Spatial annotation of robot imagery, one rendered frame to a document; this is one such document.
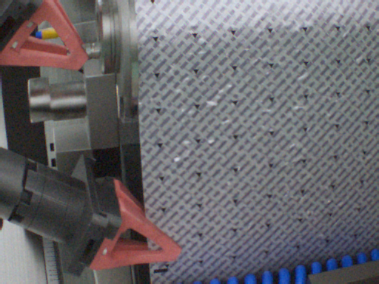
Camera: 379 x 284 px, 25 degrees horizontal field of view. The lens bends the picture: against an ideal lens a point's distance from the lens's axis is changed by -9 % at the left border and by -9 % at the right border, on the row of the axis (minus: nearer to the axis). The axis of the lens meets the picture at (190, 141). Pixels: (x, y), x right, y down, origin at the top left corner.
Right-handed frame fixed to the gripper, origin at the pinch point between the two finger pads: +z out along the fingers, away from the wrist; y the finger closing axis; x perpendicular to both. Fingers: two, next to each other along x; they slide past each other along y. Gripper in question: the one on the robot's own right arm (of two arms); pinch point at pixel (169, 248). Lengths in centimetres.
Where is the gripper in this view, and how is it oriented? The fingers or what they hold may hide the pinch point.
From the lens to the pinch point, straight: 76.1
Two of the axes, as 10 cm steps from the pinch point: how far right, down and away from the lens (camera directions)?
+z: 8.6, 3.5, 3.6
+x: 4.7, -8.1, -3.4
